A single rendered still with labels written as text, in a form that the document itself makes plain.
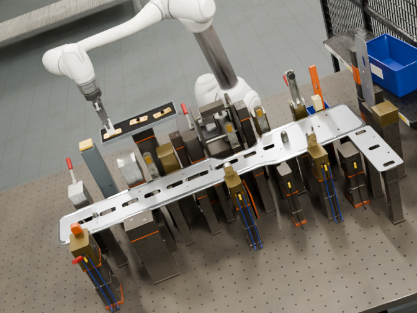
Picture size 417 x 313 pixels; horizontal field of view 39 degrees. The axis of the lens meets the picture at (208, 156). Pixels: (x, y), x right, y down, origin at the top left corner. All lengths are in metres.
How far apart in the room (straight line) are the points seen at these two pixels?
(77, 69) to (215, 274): 1.02
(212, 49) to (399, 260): 1.26
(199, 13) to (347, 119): 0.79
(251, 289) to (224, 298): 0.11
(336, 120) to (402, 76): 0.32
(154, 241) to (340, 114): 0.96
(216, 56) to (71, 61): 0.72
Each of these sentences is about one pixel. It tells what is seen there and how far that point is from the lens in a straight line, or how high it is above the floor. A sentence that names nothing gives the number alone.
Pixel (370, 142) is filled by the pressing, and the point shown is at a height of 1.00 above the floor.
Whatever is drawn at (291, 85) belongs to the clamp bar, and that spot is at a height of 1.15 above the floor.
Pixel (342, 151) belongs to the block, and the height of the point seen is 0.98.
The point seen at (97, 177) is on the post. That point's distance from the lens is 2.79.
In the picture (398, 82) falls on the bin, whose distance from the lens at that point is 2.54.
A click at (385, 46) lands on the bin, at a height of 1.10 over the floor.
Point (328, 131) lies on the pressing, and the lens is 2.51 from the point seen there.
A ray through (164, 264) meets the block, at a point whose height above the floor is 0.79.
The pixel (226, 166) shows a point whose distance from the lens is 2.31.
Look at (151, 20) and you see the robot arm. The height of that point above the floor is 1.51.
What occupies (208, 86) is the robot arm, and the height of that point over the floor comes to 1.01.
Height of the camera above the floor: 2.46
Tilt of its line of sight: 35 degrees down
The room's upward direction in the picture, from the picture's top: 21 degrees counter-clockwise
